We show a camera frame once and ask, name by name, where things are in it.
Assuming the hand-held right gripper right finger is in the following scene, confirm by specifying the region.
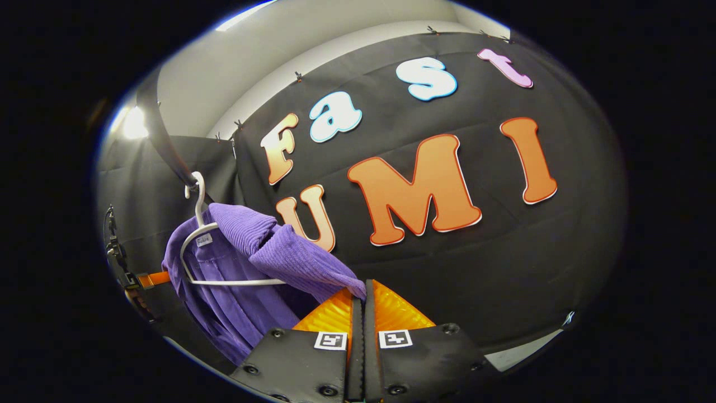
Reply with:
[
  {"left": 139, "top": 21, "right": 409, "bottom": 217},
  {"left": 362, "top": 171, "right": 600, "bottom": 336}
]
[{"left": 364, "top": 278, "right": 488, "bottom": 403}]

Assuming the ceiling light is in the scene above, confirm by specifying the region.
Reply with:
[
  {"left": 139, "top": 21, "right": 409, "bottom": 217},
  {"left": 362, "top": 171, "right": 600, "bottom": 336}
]
[{"left": 119, "top": 105, "right": 150, "bottom": 140}]

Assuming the white clothes hanger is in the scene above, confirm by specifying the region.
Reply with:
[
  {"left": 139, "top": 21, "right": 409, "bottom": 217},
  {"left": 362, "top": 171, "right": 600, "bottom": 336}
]
[{"left": 180, "top": 171, "right": 287, "bottom": 287}]

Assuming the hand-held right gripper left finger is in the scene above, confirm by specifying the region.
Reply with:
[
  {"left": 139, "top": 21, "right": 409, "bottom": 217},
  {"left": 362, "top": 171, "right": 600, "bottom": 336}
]
[{"left": 230, "top": 287, "right": 364, "bottom": 403}]

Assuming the black clothes rack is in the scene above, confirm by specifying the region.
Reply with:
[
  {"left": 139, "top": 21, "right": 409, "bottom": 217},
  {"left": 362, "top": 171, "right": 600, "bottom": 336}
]
[{"left": 136, "top": 70, "right": 216, "bottom": 205}]

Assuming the black backdrop cloth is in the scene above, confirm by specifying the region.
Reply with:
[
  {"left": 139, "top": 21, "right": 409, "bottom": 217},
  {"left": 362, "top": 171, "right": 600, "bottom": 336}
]
[
  {"left": 95, "top": 134, "right": 247, "bottom": 373},
  {"left": 232, "top": 31, "right": 630, "bottom": 359}
]

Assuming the purple corduroy jacket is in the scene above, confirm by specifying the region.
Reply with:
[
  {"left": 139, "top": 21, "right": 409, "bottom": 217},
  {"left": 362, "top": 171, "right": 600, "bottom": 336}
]
[{"left": 162, "top": 203, "right": 368, "bottom": 365}]

